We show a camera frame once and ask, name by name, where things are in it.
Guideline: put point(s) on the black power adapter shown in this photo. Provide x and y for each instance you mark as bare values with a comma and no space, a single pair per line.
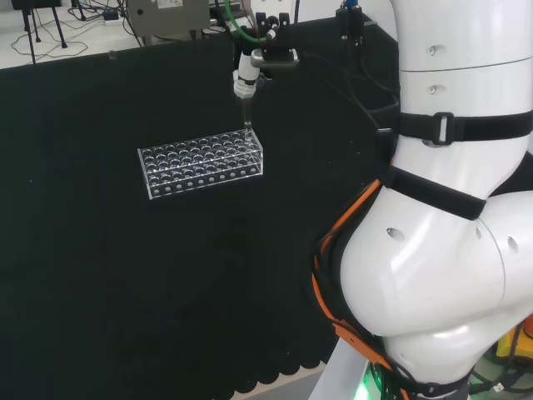
111,16

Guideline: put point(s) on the clear acrylic test tube rack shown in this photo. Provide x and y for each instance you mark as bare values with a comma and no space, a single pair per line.
200,164

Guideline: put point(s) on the small clear cloth clip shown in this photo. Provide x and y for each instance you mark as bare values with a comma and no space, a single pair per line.
111,54

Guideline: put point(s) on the yellow stop button box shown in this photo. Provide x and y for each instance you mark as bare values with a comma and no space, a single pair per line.
506,346

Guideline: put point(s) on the black bench cloth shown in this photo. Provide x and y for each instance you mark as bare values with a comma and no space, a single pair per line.
125,271

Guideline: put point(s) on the grey metal control box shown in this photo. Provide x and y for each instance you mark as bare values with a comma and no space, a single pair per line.
166,14

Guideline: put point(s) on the clear glass test tube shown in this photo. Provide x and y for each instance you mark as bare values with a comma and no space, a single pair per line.
247,114

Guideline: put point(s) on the black tripod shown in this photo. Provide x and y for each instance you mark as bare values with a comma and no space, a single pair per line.
31,29

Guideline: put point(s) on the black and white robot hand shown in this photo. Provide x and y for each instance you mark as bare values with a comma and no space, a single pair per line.
247,71

